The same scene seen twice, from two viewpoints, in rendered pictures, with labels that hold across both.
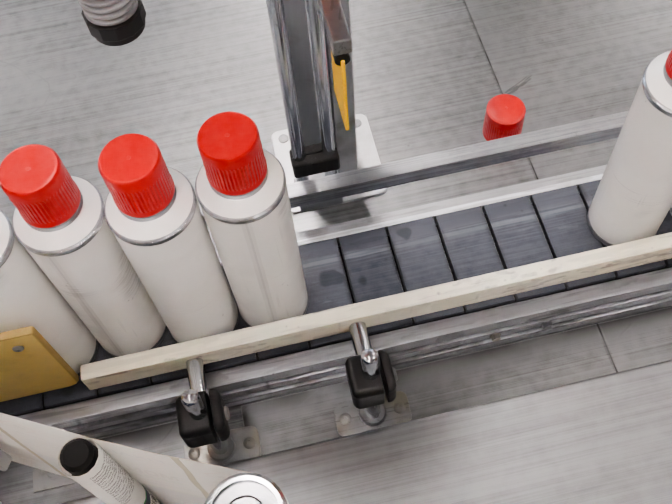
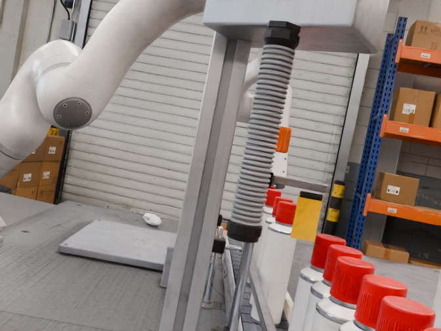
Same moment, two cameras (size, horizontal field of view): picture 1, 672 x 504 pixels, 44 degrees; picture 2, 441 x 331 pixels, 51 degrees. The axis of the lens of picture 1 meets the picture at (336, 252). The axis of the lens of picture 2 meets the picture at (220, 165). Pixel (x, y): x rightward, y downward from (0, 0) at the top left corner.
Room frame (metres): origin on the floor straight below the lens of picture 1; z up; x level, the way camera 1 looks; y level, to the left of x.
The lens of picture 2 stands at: (0.36, 0.56, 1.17)
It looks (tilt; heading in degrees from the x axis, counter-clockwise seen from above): 3 degrees down; 275
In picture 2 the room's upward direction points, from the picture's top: 11 degrees clockwise
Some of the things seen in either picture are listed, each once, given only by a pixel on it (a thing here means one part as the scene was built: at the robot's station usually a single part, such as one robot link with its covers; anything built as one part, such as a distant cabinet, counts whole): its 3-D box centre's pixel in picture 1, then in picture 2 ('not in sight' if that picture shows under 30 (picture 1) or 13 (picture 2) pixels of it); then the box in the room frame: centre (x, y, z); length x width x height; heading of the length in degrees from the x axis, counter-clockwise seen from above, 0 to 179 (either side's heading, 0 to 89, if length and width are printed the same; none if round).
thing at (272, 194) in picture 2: not in sight; (264, 237); (0.33, -0.42, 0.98); 0.05 x 0.05 x 0.20
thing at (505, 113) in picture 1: (504, 119); not in sight; (0.44, -0.16, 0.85); 0.03 x 0.03 x 0.03
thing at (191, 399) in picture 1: (205, 401); not in sight; (0.19, 0.10, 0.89); 0.06 x 0.03 x 0.12; 7
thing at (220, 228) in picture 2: not in sight; (224, 266); (0.40, -0.38, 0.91); 0.07 x 0.03 x 0.16; 7
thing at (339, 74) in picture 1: (339, 74); (306, 216); (0.29, -0.01, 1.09); 0.03 x 0.01 x 0.06; 7
